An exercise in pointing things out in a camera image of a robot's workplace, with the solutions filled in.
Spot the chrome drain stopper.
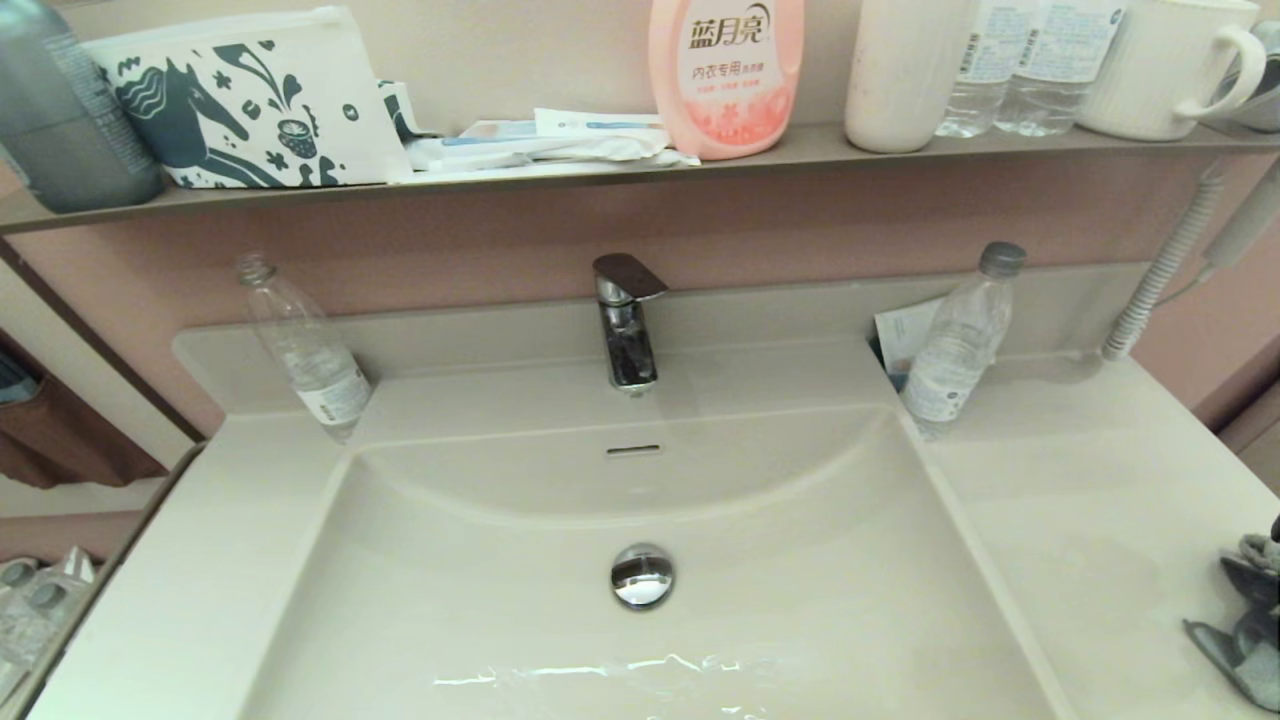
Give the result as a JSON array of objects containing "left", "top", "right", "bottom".
[{"left": 610, "top": 542, "right": 677, "bottom": 609}]

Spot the clear bottle without cap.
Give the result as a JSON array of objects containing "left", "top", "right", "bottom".
[{"left": 235, "top": 253, "right": 373, "bottom": 443}]

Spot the clear water bottle white label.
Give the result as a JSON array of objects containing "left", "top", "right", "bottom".
[
  {"left": 935, "top": 0, "right": 1044, "bottom": 139},
  {"left": 994, "top": 0, "right": 1127, "bottom": 138}
]

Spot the dark grey plastic bottle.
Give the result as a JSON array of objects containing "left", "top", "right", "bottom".
[{"left": 0, "top": 0, "right": 166, "bottom": 213}]

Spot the white ribbed tumbler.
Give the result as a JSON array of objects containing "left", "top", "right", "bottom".
[{"left": 844, "top": 0, "right": 979, "bottom": 154}]

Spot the pink laundry detergent bottle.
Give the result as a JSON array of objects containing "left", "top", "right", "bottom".
[{"left": 648, "top": 0, "right": 805, "bottom": 161}]

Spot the white plastic wrapped sachet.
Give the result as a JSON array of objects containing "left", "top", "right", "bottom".
[{"left": 408, "top": 130, "right": 701, "bottom": 181}]

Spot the grey microfibre cloth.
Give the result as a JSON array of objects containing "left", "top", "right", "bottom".
[{"left": 1183, "top": 518, "right": 1280, "bottom": 713}]

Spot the grey white hair dryer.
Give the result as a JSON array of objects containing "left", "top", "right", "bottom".
[{"left": 1212, "top": 22, "right": 1280, "bottom": 135}]

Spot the clear bottle grey cap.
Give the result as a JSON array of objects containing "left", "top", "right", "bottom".
[{"left": 900, "top": 241, "right": 1028, "bottom": 439}]

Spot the white packet with blue stripe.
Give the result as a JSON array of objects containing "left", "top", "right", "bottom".
[
  {"left": 460, "top": 119, "right": 559, "bottom": 148},
  {"left": 534, "top": 107, "right": 669, "bottom": 139}
]

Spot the cream ceramic sink vanity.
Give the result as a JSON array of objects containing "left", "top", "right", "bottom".
[{"left": 25, "top": 262, "right": 1280, "bottom": 720}]

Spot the chrome faucet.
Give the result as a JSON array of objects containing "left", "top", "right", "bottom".
[{"left": 592, "top": 253, "right": 669, "bottom": 395}]

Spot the white paper card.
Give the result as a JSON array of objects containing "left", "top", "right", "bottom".
[{"left": 874, "top": 298, "right": 947, "bottom": 379}]

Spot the white coiled cord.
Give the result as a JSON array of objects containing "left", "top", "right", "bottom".
[{"left": 1102, "top": 165, "right": 1226, "bottom": 363}]

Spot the white pouch with horse print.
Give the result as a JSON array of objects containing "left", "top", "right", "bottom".
[{"left": 82, "top": 5, "right": 413, "bottom": 189}]

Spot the small printed white pouch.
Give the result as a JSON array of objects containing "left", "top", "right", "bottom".
[{"left": 380, "top": 78, "right": 437, "bottom": 141}]

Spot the white dryer handle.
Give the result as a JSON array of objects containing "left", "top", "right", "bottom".
[{"left": 1202, "top": 152, "right": 1280, "bottom": 273}]

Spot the beige wall shelf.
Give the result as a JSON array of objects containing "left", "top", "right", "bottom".
[{"left": 0, "top": 122, "right": 1280, "bottom": 236}]

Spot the white ribbed mug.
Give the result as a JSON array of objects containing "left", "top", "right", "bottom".
[{"left": 1076, "top": 0, "right": 1267, "bottom": 142}]

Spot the plastic wrapped bottle pack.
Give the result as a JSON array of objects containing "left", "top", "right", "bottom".
[{"left": 0, "top": 545, "right": 99, "bottom": 706}]

